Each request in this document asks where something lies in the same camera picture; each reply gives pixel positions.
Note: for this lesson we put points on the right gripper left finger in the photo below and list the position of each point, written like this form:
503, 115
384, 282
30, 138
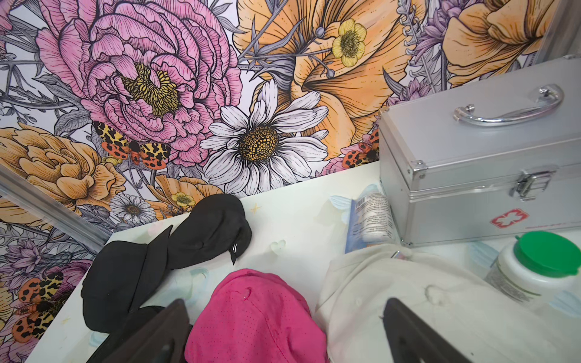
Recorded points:
162, 339

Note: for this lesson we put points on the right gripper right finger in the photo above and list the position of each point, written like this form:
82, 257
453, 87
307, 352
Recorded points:
412, 340

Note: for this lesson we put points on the white Colorado cap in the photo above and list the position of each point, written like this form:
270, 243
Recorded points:
483, 324

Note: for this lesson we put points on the pink cap back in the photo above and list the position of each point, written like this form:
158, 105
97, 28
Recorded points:
255, 317

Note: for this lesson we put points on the black cap with white logo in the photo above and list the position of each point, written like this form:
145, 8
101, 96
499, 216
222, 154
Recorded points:
133, 323

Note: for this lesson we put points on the white blue tube package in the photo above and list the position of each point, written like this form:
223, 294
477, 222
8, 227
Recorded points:
370, 222

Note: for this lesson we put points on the white bottle green lid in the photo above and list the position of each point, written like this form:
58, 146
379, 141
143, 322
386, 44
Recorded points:
535, 268

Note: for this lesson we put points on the silver first aid case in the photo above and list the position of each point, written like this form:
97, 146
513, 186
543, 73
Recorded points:
489, 159

